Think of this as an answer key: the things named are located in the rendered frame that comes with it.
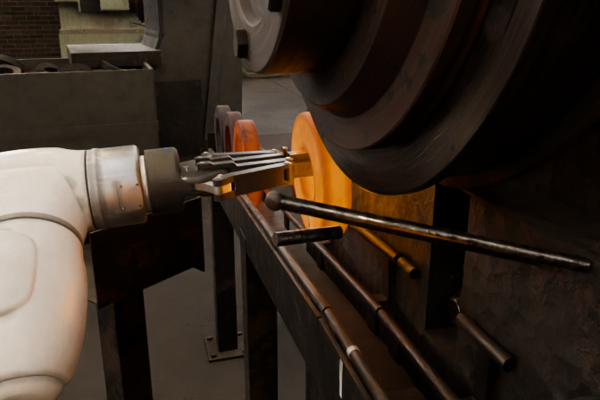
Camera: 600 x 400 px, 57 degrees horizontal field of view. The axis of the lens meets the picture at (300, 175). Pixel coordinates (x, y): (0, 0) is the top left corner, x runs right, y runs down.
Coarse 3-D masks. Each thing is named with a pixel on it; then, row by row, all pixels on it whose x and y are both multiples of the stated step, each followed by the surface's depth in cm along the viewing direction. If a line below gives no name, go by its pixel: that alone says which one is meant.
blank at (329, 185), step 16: (304, 112) 67; (304, 128) 66; (304, 144) 67; (320, 144) 62; (320, 160) 61; (320, 176) 62; (336, 176) 61; (304, 192) 71; (320, 192) 63; (336, 192) 61; (304, 224) 72; (320, 224) 65; (336, 224) 64
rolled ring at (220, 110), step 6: (216, 108) 153; (222, 108) 150; (228, 108) 150; (216, 114) 155; (222, 114) 148; (216, 120) 157; (222, 120) 147; (216, 126) 159; (222, 126) 146; (216, 132) 160; (222, 132) 146; (216, 138) 160; (222, 138) 146; (216, 144) 161; (222, 144) 146; (216, 150) 162; (222, 150) 147
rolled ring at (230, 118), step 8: (232, 112) 134; (224, 120) 140; (232, 120) 131; (224, 128) 141; (232, 128) 129; (224, 136) 143; (232, 136) 128; (224, 144) 144; (232, 144) 128; (224, 152) 145
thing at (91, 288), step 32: (160, 224) 88; (192, 224) 93; (96, 256) 80; (128, 256) 84; (160, 256) 89; (192, 256) 94; (96, 288) 81; (128, 288) 85; (128, 320) 96; (128, 352) 97; (128, 384) 99
